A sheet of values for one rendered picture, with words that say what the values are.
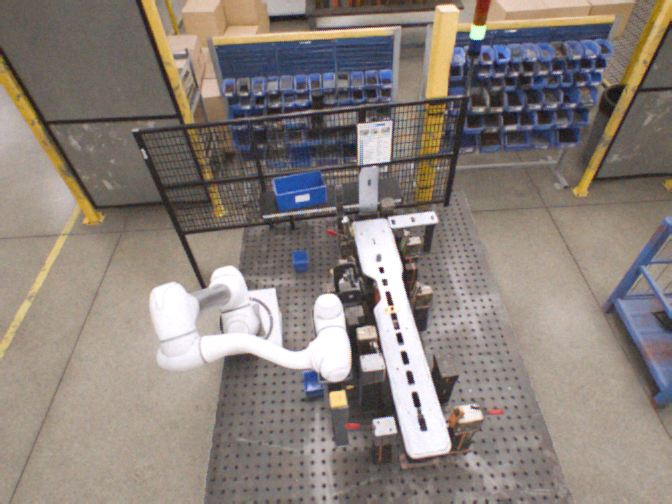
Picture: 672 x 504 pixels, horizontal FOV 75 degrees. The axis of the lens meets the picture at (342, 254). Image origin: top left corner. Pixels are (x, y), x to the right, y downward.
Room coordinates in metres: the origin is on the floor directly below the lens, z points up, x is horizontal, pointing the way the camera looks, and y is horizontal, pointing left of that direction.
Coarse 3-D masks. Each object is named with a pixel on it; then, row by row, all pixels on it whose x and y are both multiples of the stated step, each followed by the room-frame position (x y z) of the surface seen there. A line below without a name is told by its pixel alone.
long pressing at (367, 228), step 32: (352, 224) 1.89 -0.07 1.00; (384, 224) 1.88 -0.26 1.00; (384, 256) 1.62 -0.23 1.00; (384, 288) 1.40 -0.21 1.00; (384, 320) 1.20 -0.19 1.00; (384, 352) 1.02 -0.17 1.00; (416, 352) 1.02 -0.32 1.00; (416, 384) 0.86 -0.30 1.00; (416, 416) 0.72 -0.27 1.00; (416, 448) 0.59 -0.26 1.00; (448, 448) 0.58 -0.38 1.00
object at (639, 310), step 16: (656, 240) 1.82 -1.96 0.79; (640, 256) 1.85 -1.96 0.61; (640, 272) 1.82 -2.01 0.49; (624, 288) 1.82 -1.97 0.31; (656, 288) 1.62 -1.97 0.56; (608, 304) 1.84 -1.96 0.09; (624, 304) 1.78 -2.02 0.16; (640, 304) 1.78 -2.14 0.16; (656, 304) 1.77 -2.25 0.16; (624, 320) 1.65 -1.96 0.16; (640, 320) 1.64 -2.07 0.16; (656, 320) 1.64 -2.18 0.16; (640, 336) 1.50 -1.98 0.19; (656, 336) 1.51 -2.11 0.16; (640, 352) 1.40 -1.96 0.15; (656, 352) 1.39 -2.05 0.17; (656, 368) 1.26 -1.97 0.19; (656, 400) 1.11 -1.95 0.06
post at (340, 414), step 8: (336, 408) 0.71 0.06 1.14; (344, 408) 0.71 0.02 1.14; (336, 416) 0.71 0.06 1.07; (344, 416) 0.71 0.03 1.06; (336, 424) 0.71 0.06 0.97; (344, 424) 0.72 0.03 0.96; (336, 432) 0.71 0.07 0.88; (344, 432) 0.72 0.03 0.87; (336, 440) 0.71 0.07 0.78; (344, 440) 0.72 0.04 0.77; (336, 448) 0.70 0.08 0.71
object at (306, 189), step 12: (276, 180) 2.17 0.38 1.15; (288, 180) 2.18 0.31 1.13; (300, 180) 2.20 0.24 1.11; (312, 180) 2.22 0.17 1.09; (276, 192) 2.17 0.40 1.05; (288, 192) 2.18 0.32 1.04; (300, 192) 2.04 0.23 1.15; (312, 192) 2.06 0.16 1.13; (324, 192) 2.07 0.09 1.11; (288, 204) 2.02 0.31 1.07; (300, 204) 2.04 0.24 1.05; (312, 204) 2.05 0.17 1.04
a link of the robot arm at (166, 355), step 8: (184, 336) 0.85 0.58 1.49; (192, 336) 0.86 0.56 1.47; (168, 344) 0.83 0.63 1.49; (176, 344) 0.83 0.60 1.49; (184, 344) 0.83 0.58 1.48; (192, 344) 0.84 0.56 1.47; (160, 352) 0.83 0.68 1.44; (168, 352) 0.81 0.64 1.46; (176, 352) 0.81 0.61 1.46; (184, 352) 0.81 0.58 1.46; (192, 352) 0.81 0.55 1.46; (160, 360) 0.80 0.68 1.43; (168, 360) 0.79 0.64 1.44; (176, 360) 0.79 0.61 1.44; (184, 360) 0.79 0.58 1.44; (192, 360) 0.79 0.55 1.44; (200, 360) 0.79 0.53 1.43; (168, 368) 0.78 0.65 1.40; (176, 368) 0.78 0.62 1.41; (184, 368) 0.78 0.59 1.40; (192, 368) 0.78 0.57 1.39
